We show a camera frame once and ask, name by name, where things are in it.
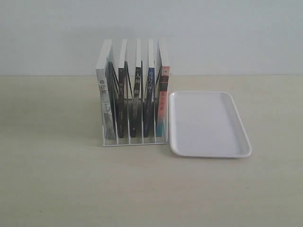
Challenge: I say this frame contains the grey white spine book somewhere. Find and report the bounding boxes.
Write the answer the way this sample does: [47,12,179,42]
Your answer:
[96,39,116,140]

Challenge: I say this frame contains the black grey spine book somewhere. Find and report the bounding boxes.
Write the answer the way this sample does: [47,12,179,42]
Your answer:
[131,38,142,138]

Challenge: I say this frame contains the dark brown spine book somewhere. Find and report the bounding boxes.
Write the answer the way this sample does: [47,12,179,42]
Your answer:
[118,39,127,138]

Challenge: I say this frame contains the dark blue spine book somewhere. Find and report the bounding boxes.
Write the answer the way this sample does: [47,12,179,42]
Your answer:
[143,39,155,138]

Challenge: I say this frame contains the red teal spine book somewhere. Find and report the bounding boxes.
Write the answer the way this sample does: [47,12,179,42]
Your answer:
[156,38,170,137]

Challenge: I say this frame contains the white wire book rack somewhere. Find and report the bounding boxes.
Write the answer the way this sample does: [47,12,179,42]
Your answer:
[102,62,168,147]

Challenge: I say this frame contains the white plastic tray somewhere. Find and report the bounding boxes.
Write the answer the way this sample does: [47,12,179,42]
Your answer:
[168,91,252,158]

